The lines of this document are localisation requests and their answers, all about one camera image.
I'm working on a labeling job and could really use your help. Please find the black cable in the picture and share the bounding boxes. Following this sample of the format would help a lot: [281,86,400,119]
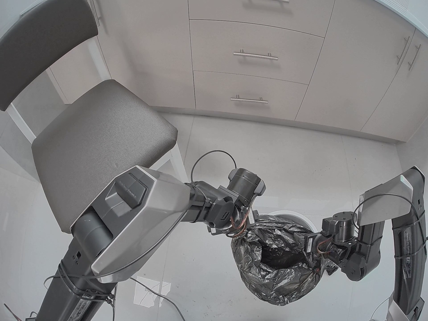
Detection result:
[129,277,185,321]
[191,150,237,183]
[353,193,423,237]

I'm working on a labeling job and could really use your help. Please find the black plastic bag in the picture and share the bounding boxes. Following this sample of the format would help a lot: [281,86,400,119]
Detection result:
[231,214,330,307]

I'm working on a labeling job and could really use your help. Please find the white trash bin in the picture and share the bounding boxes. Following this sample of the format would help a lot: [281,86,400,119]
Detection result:
[266,211,316,235]

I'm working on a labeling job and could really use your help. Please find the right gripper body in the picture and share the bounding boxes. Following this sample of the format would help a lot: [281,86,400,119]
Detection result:
[302,232,330,256]

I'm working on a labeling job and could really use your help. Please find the beige cabinet with drawers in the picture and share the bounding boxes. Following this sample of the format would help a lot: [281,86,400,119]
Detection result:
[47,0,428,143]

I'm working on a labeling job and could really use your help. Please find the grey chair with white legs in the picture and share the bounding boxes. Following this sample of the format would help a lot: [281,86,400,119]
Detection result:
[0,0,188,235]

